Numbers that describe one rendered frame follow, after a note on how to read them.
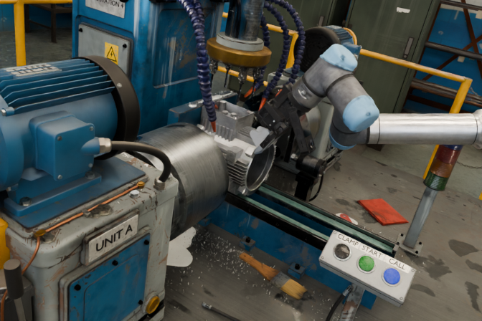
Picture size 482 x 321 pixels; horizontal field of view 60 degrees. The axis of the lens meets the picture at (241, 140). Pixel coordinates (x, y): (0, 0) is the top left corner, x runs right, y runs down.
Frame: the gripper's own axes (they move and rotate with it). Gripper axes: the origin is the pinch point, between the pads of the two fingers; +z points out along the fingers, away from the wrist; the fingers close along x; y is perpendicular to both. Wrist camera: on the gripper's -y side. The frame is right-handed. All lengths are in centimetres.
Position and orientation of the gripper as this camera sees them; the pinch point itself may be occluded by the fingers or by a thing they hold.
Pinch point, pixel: (259, 152)
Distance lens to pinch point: 113.0
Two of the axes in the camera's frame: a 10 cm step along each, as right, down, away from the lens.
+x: -5.3, 2.7, -8.1
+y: -6.4, -7.5, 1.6
